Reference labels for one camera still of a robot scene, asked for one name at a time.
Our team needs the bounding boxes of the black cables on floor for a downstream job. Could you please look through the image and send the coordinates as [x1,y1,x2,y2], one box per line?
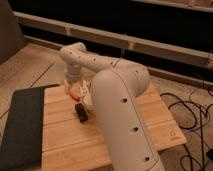
[160,84,213,171]

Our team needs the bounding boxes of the wooden rail shelf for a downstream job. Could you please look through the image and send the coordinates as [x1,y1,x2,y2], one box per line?
[14,12,213,70]

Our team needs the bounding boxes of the orange red pepper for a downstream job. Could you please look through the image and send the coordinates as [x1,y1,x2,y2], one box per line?
[69,92,80,101]

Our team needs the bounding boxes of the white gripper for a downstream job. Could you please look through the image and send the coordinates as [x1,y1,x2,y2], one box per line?
[63,76,92,106]

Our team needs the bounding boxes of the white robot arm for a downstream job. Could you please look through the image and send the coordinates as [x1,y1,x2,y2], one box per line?
[60,43,165,171]

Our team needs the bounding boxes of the dark grey mat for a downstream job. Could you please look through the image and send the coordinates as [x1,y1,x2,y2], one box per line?
[0,84,56,171]

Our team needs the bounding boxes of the small black box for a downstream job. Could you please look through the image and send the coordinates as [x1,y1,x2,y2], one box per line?
[75,103,88,122]

